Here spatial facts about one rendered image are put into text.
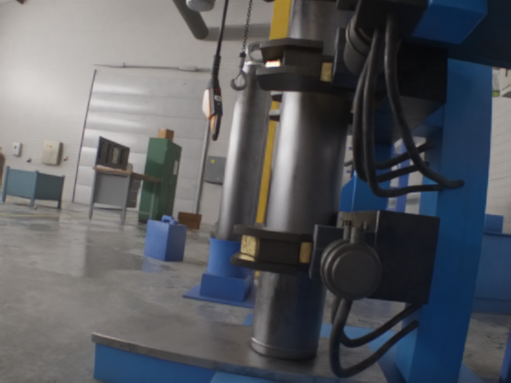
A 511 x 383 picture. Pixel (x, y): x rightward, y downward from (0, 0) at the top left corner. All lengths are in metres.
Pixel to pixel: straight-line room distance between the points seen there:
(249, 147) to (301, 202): 1.41
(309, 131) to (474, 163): 0.50
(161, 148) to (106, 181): 1.75
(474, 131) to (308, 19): 0.61
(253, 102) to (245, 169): 0.42
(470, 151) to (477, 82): 0.22
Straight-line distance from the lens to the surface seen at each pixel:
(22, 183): 8.97
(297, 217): 1.18
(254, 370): 1.16
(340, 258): 0.75
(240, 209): 2.52
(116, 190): 7.11
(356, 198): 1.57
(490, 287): 3.48
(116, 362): 1.28
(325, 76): 1.12
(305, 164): 1.18
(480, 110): 1.34
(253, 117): 2.58
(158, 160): 8.48
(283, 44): 1.06
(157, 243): 3.89
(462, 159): 1.28
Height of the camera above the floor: 0.57
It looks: 3 degrees up
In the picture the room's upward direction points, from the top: 8 degrees clockwise
